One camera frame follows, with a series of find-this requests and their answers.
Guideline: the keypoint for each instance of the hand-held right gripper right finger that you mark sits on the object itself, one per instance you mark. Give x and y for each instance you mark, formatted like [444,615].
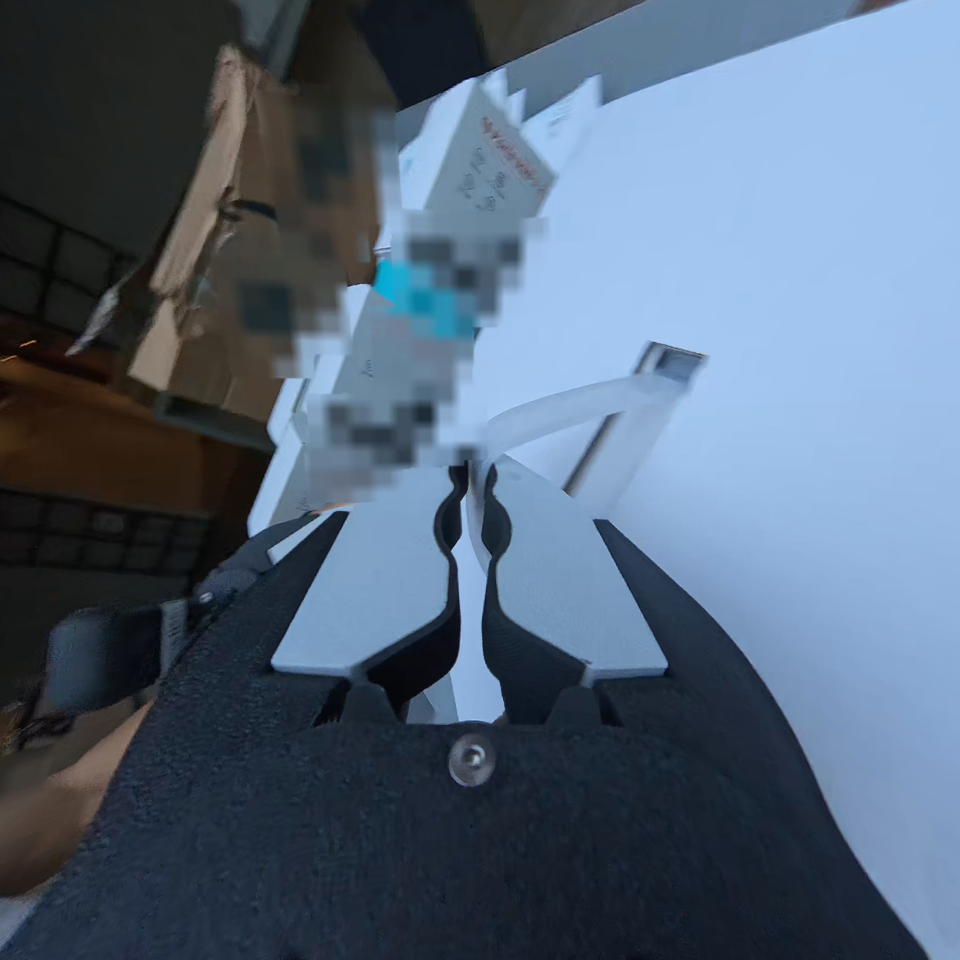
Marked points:
[577,600]

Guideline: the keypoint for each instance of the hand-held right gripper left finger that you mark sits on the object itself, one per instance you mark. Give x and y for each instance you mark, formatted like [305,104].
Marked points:
[367,592]

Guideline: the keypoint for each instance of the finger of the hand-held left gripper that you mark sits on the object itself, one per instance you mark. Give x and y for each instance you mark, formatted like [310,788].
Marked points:
[300,538]

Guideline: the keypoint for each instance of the cardboard box with arrow mark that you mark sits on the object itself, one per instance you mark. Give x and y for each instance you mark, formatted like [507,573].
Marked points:
[225,300]

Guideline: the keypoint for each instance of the large white black product box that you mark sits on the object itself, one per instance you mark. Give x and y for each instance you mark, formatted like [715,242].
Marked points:
[750,375]

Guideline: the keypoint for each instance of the dark paned window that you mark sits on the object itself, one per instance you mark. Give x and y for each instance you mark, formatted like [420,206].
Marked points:
[52,262]
[90,525]

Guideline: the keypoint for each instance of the grey table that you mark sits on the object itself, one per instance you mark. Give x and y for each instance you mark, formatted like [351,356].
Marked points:
[210,420]

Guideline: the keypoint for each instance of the person's left forearm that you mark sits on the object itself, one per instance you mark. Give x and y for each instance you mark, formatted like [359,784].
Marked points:
[52,810]

